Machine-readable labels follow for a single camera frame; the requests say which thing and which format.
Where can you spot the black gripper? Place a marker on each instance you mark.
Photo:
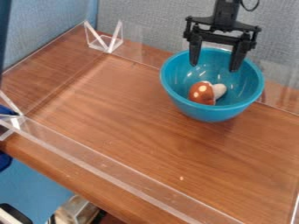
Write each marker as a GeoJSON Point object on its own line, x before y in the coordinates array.
{"type": "Point", "coordinates": [237, 34]}

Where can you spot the brown and white toy mushroom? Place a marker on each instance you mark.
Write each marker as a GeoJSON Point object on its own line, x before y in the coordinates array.
{"type": "Point", "coordinates": [206, 93]}

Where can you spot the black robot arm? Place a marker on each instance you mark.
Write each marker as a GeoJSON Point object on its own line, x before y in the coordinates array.
{"type": "Point", "coordinates": [226, 11]}

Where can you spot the blue bowl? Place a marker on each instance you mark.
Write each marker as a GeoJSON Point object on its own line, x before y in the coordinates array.
{"type": "Point", "coordinates": [237, 88]}

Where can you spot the clear acrylic front barrier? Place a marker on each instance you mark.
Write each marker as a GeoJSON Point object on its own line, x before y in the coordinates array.
{"type": "Point", "coordinates": [122, 176]}

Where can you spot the blue object at left edge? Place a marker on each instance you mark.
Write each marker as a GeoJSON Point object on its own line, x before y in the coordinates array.
{"type": "Point", "coordinates": [6, 160]}

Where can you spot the grey metal floor object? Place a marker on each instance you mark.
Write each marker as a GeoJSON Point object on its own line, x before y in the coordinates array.
{"type": "Point", "coordinates": [77, 211]}

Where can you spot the black and white floor object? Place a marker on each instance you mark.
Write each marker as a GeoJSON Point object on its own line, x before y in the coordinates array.
{"type": "Point", "coordinates": [13, 216]}

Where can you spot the clear acrylic corner bracket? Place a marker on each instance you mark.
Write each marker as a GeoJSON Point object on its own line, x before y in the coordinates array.
{"type": "Point", "coordinates": [101, 41]}

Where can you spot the dark blue foreground post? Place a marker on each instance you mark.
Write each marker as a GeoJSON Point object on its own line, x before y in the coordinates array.
{"type": "Point", "coordinates": [5, 20]}

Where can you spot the clear acrylic left bracket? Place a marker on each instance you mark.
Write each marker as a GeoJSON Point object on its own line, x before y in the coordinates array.
{"type": "Point", "coordinates": [13, 122]}

